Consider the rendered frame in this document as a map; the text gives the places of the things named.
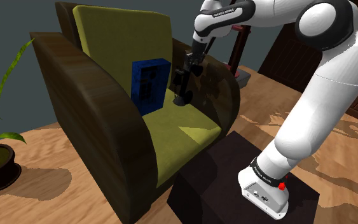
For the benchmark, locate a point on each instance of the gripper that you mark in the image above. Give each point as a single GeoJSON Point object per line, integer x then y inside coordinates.
{"type": "Point", "coordinates": [198, 49]}

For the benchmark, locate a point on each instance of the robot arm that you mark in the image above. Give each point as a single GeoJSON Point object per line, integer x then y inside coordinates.
{"type": "Point", "coordinates": [321, 102]}

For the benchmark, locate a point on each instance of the dark red stand, grey base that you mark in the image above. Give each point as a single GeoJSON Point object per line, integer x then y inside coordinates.
{"type": "Point", "coordinates": [237, 52]}

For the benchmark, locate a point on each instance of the blue box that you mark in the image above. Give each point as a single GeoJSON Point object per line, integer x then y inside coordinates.
{"type": "Point", "coordinates": [150, 88]}

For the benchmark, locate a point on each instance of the dark brown wooden cabinet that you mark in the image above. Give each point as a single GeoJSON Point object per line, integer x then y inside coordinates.
{"type": "Point", "coordinates": [290, 65]}

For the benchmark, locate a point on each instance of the brown armchair with yellow cushions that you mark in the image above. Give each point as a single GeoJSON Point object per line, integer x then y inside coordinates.
{"type": "Point", "coordinates": [88, 124]}

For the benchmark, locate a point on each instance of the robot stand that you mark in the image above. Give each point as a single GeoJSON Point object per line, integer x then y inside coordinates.
{"type": "Point", "coordinates": [228, 186]}

